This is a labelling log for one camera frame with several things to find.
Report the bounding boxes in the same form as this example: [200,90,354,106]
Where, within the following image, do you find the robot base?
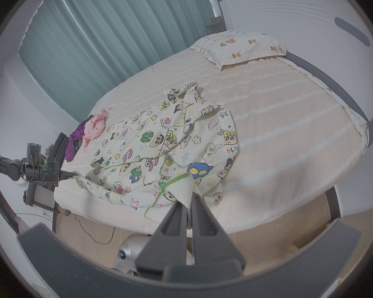
[113,233,195,274]

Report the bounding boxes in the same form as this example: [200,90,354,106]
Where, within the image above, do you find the pink garment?
[82,107,112,148]

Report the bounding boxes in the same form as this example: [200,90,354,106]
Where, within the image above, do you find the bed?
[53,0,373,238]

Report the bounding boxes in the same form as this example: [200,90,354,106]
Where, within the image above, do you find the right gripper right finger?
[191,194,247,269]

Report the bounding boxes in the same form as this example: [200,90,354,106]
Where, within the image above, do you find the purple satin garment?
[65,121,87,163]

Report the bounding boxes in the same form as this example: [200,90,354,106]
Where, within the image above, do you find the grey bedside table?
[210,16,224,34]

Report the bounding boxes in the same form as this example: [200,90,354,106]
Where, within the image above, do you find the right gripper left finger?
[135,201,190,279]

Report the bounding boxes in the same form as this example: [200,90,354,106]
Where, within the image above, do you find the blue-green curtain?
[57,0,218,84]
[19,0,122,123]

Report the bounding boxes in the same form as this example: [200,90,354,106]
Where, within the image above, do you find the black chest of drawers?
[51,132,69,166]

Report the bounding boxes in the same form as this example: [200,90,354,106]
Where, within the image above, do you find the white printed pillow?
[190,30,287,72]

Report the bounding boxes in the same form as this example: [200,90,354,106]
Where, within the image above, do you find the white printed pyjama top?
[75,80,241,224]

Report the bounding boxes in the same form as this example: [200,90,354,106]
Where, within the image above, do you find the black cable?
[58,210,116,245]

